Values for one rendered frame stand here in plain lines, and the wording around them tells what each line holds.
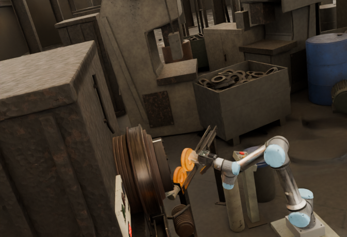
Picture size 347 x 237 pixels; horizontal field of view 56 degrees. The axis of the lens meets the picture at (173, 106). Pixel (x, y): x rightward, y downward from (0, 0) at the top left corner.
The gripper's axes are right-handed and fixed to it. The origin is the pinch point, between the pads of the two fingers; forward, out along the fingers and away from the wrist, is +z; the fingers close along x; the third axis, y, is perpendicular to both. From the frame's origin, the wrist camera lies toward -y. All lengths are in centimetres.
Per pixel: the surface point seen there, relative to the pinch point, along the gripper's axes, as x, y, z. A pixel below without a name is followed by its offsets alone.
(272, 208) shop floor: -64, -76, -57
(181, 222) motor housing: 24.3, -33.9, -8.0
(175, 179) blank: 7.1, -16.1, 4.8
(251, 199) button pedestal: -43, -55, -41
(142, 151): 61, 43, -2
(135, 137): 56, 45, 5
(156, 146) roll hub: 50, 39, -2
